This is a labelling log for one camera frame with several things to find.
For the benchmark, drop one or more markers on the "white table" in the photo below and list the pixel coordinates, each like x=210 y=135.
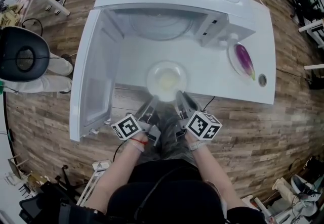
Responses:
x=207 y=73

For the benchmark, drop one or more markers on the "purple eggplant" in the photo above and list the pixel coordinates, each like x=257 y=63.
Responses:
x=244 y=58

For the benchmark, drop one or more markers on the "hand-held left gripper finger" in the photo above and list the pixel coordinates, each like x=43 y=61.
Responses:
x=155 y=109
x=146 y=106

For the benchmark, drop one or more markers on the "crumpled brown paper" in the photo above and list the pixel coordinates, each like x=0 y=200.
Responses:
x=10 y=15

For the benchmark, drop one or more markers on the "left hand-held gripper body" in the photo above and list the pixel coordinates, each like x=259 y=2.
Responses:
x=126 y=127

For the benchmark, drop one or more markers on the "white floor stand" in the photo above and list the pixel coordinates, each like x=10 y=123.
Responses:
x=101 y=164

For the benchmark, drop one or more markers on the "person's grey trousers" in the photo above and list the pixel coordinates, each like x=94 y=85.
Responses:
x=172 y=142

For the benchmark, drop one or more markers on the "person's left forearm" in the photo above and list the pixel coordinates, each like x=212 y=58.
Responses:
x=114 y=177

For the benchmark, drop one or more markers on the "person's right forearm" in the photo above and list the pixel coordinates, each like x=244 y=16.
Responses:
x=215 y=177

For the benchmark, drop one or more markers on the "black mesh chair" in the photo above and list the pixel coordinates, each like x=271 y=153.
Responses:
x=48 y=200

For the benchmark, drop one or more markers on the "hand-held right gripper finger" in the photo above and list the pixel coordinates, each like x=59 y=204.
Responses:
x=181 y=109
x=191 y=104

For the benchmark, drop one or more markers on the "white wristband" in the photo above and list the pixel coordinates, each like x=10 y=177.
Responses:
x=198 y=145

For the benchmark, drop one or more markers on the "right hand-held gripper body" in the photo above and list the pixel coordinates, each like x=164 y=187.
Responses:
x=202 y=125

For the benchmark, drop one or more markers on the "white bowl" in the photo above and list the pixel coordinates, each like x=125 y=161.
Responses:
x=167 y=79

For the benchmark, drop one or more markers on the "white desk frame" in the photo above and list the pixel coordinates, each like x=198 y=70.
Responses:
x=311 y=25

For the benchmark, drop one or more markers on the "black office chair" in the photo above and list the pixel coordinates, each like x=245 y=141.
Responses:
x=301 y=3

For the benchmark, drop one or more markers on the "person's black shirt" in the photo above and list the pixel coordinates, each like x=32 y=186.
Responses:
x=164 y=200

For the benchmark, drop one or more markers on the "glass microwave turntable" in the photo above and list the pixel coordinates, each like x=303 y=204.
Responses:
x=162 y=28

